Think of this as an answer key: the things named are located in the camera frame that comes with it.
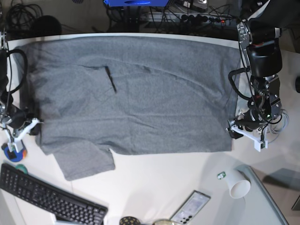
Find green round object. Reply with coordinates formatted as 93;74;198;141
16;164;28;174

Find black round object at edge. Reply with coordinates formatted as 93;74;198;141
295;76;300;93

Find blue orange tape measure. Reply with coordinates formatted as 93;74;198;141
1;143;27;162

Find black gold dotted round object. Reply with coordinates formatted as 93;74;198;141
119;217;141;225

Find glass side table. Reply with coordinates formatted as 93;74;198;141
229;165;300;225

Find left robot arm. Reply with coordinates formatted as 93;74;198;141
227;0;300;151

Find small green white chip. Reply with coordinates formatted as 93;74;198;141
217;172;226;180

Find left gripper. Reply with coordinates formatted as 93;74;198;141
226;110;269;152

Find black computer keyboard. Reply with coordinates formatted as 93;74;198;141
0;163;108;225

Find smartphone in clear case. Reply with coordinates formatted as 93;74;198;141
170;190;211;225

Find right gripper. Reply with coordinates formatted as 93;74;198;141
0;106;44;152

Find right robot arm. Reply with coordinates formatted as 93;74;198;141
0;29;42;153

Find white paper cup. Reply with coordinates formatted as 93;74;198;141
225;169;251;199

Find gold rimmed round tin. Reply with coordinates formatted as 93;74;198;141
152;219;175;225

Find blue box with hole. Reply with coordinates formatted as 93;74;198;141
104;0;169;7

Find grey t-shirt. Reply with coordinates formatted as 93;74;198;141
20;37;240;181

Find white coiled cable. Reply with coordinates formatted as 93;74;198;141
262;109;290;144

